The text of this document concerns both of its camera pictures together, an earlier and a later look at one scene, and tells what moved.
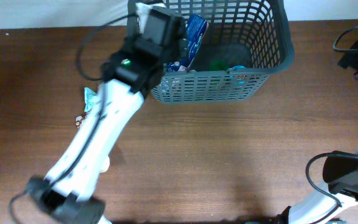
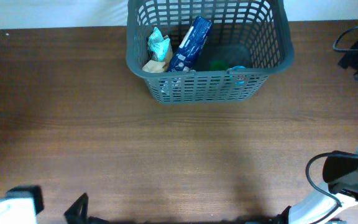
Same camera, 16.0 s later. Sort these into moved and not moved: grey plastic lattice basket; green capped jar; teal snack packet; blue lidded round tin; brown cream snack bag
Moved: teal snack packet; brown cream snack bag
Not moved: blue lidded round tin; green capped jar; grey plastic lattice basket
